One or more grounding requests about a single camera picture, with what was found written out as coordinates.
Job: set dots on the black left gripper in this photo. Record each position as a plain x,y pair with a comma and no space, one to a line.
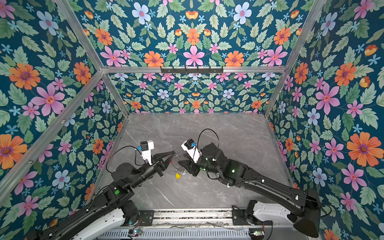
160,166

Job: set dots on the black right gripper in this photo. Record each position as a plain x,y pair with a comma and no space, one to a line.
190,166

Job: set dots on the metal keyring with red handle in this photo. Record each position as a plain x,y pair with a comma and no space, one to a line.
173,163

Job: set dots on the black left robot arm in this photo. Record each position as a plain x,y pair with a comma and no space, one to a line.
115,196

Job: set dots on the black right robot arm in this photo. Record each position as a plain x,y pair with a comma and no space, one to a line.
304,206

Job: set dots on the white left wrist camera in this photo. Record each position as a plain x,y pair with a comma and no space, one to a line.
146,148

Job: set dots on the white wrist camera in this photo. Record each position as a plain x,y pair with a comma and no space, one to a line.
190,146
146,148

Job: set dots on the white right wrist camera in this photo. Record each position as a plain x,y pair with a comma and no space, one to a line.
190,146

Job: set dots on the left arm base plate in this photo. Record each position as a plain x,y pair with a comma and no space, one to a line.
145,218

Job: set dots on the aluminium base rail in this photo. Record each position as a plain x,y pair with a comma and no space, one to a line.
193,224

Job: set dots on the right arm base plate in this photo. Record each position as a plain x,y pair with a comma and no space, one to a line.
242,217

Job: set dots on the black wall hook rail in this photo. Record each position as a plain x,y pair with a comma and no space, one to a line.
190,70

